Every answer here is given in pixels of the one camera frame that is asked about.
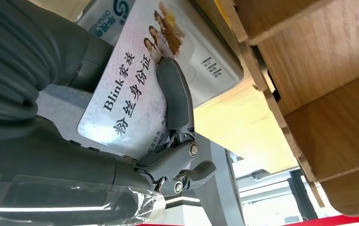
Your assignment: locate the grey card reader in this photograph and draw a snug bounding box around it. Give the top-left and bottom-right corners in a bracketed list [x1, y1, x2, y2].
[74, 0, 245, 109]

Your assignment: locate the grey kiosk stand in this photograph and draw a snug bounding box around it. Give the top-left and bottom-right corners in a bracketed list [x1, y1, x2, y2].
[195, 134, 245, 226]

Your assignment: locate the wooden organizer box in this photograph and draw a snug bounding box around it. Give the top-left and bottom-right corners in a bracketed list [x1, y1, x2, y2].
[195, 0, 359, 217]

